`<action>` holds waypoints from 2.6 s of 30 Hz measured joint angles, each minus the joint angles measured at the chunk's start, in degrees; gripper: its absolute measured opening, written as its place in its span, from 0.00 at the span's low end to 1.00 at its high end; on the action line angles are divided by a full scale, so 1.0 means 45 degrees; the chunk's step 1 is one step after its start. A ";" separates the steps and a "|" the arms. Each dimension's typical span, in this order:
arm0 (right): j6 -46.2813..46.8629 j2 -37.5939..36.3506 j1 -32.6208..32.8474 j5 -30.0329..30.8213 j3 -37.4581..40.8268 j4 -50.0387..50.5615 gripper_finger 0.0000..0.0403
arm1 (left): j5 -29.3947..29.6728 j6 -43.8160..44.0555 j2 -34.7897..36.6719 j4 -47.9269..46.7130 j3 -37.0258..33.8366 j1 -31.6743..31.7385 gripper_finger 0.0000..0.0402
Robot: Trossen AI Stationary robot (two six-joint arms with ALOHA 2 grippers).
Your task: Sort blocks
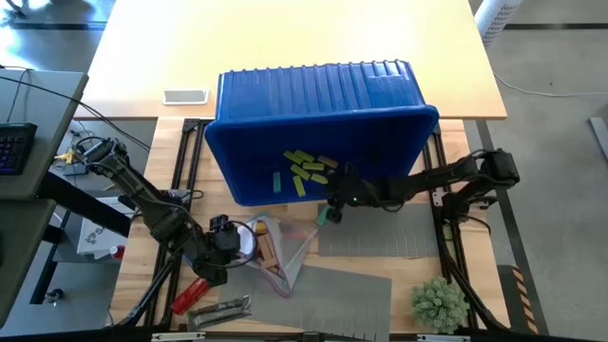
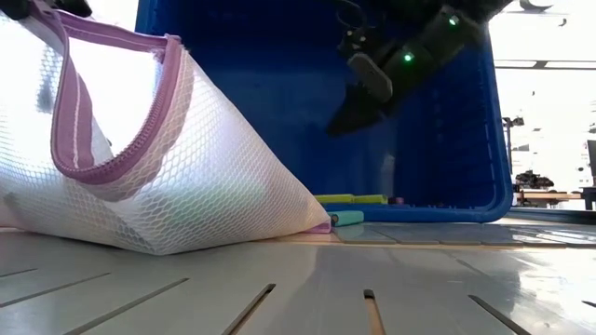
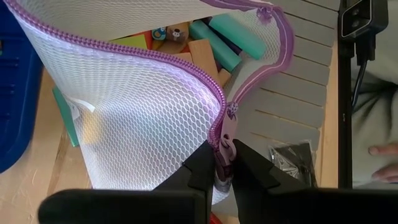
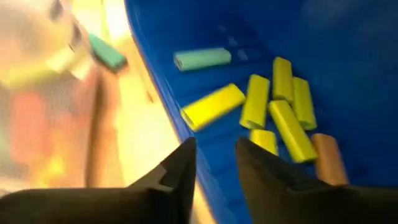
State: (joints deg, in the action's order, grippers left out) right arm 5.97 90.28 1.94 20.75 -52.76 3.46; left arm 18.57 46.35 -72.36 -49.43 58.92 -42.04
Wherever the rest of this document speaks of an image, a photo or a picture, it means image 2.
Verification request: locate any teal wooden block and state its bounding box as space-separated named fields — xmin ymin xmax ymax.
xmin=327 ymin=209 xmax=366 ymax=228

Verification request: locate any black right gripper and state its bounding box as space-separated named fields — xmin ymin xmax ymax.
xmin=325 ymin=0 xmax=488 ymax=138

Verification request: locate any background wooden table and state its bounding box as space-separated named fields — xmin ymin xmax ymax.
xmin=514 ymin=189 xmax=584 ymax=208

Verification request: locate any lime green wooden block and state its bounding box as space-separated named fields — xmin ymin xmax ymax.
xmin=353 ymin=194 xmax=389 ymax=206
xmin=314 ymin=194 xmax=356 ymax=206

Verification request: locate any blue plastic bin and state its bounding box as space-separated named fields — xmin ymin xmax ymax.
xmin=134 ymin=0 xmax=514 ymax=225

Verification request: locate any long grey slotted divider board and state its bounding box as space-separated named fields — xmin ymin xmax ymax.
xmin=0 ymin=227 xmax=596 ymax=335

